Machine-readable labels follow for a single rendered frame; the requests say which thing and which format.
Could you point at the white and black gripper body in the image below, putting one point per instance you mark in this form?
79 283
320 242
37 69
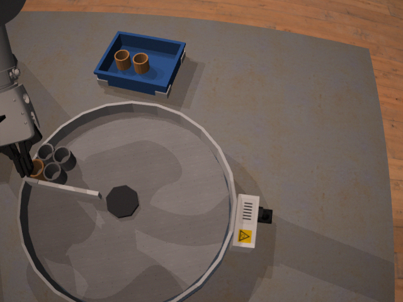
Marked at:
18 125

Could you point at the blue plastic tray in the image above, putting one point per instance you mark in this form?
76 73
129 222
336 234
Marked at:
165 57

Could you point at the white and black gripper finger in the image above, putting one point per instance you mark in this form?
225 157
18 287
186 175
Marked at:
12 152
25 147

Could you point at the bronze bushing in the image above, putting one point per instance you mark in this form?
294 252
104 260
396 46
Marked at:
122 58
141 63
38 164

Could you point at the grey metal bushing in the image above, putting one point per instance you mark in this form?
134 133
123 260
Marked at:
62 152
50 169
43 151

